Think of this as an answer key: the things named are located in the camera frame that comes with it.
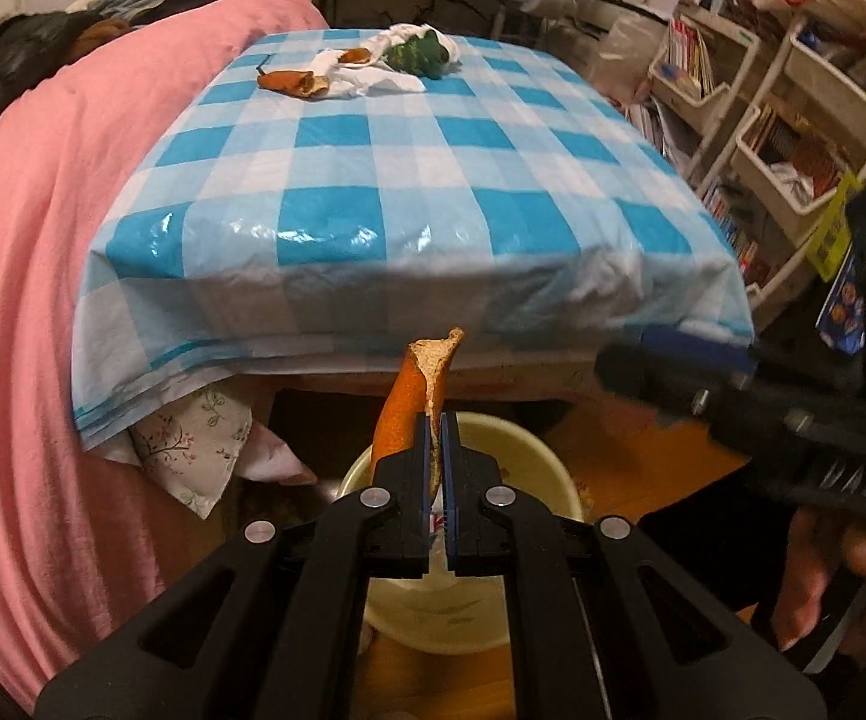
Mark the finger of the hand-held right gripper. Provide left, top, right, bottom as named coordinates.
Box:
left=596, top=349, right=713, bottom=428
left=639, top=328, right=760, bottom=376

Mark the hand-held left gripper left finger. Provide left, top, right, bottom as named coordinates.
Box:
left=35, top=414, right=434, bottom=720

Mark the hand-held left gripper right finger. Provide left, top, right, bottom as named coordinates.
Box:
left=442, top=412, right=828, bottom=720

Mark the long orange peel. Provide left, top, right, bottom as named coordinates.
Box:
left=373, top=328, right=468, bottom=496

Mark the pale yellow plastic bin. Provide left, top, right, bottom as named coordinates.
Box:
left=335, top=412, right=584, bottom=653

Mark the white red-printed bag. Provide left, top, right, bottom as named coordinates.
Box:
left=311, top=21, right=465, bottom=98

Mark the green wrapper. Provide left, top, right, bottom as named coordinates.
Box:
left=383, top=28, right=453, bottom=80

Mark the curled orange peel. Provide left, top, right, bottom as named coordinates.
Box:
left=256, top=67, right=329, bottom=100

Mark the person's right hand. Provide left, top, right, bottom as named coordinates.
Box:
left=770, top=506, right=866, bottom=653

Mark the blue printed packet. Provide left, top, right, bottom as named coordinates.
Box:
left=815, top=255, right=865, bottom=353

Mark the pink white cloth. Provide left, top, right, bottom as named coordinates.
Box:
left=241, top=424, right=317, bottom=485

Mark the white book rack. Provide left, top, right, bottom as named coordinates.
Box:
left=703, top=15, right=866, bottom=316
left=646, top=4, right=760, bottom=188

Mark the yellow tag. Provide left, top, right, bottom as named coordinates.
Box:
left=808, top=172, right=861, bottom=282

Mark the white floral cloth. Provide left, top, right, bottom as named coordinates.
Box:
left=128, top=382, right=254, bottom=518

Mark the blue checked plastic tablecloth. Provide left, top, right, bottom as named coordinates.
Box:
left=73, top=30, right=756, bottom=451

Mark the large clear plastic bag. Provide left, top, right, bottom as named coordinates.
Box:
left=598, top=11, right=666, bottom=102

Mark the pink blanket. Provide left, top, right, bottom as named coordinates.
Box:
left=0, top=0, right=329, bottom=691

